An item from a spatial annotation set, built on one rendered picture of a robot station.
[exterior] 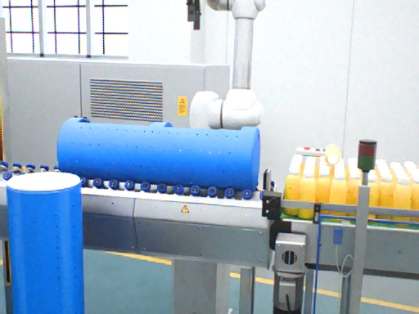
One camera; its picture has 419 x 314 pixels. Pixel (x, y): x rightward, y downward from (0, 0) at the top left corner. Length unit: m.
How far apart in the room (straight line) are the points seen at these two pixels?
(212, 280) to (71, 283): 1.01
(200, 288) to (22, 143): 2.43
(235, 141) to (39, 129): 2.77
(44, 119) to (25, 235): 2.62
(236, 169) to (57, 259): 0.79
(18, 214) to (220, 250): 0.86
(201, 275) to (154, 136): 1.01
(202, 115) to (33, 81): 2.19
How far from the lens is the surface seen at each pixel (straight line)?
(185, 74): 3.96
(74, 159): 2.44
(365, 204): 1.98
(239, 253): 2.38
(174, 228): 2.37
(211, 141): 2.25
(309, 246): 2.18
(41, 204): 2.11
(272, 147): 5.11
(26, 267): 2.22
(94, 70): 4.36
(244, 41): 2.90
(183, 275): 3.08
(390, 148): 4.91
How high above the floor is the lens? 1.56
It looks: 11 degrees down
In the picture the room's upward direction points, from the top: 1 degrees clockwise
